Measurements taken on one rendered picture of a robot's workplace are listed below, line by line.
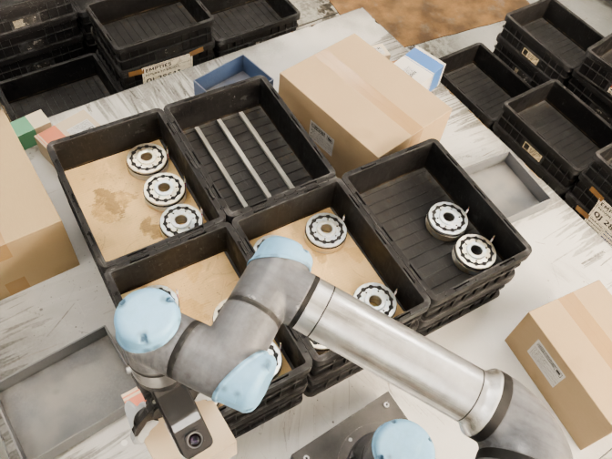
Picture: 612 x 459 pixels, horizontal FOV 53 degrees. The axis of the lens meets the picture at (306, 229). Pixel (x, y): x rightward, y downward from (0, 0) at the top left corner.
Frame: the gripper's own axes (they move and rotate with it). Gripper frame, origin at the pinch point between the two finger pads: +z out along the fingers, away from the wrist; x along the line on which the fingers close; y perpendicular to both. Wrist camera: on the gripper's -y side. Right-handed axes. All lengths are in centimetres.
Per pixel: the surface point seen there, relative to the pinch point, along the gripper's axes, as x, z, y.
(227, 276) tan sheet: -27, 27, 33
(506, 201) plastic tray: -113, 39, 20
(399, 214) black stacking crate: -74, 27, 27
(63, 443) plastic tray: 19.9, 34.7, 19.8
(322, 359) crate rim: -31.2, 16.8, 1.6
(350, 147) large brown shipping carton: -74, 24, 50
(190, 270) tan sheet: -20, 26, 39
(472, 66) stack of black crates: -191, 82, 102
